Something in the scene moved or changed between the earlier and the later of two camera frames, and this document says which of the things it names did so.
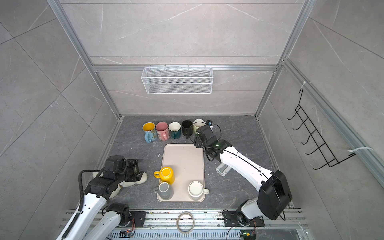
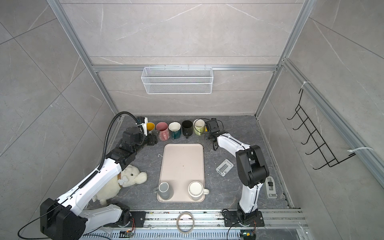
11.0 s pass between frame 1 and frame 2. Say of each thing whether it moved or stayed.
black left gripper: moved
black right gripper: moved
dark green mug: stayed
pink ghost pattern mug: stayed
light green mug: stayed
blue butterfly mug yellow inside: stayed
